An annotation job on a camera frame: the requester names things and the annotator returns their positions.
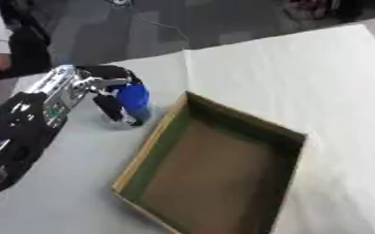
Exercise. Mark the blue cylinder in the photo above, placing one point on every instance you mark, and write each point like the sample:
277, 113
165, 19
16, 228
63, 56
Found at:
134, 100

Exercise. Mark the dark chair base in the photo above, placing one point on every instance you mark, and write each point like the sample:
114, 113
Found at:
324, 9

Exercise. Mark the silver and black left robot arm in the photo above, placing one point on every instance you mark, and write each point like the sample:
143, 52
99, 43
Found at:
20, 128

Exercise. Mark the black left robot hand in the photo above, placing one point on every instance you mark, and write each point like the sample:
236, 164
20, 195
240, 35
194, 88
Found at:
110, 106

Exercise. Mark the open tan cardboard box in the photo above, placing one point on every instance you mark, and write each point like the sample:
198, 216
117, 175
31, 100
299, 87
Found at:
212, 170

